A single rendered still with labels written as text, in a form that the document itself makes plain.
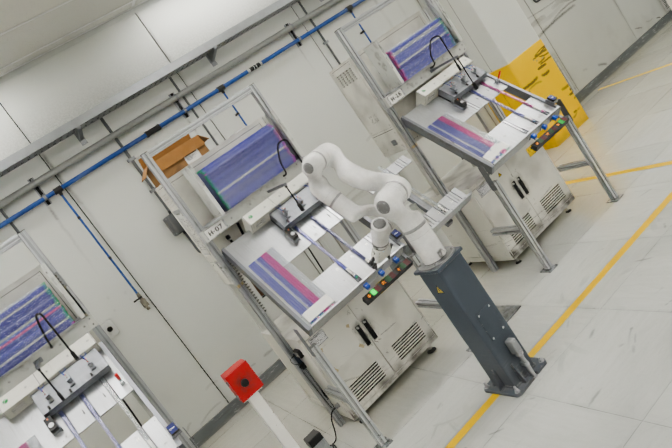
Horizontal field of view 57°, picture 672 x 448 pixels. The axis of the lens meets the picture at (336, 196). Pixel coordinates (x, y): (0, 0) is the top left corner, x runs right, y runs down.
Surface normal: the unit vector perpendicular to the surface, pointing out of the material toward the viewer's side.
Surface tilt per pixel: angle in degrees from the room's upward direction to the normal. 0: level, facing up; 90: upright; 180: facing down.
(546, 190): 90
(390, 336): 90
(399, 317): 90
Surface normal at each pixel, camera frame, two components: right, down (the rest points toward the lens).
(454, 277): 0.47, -0.17
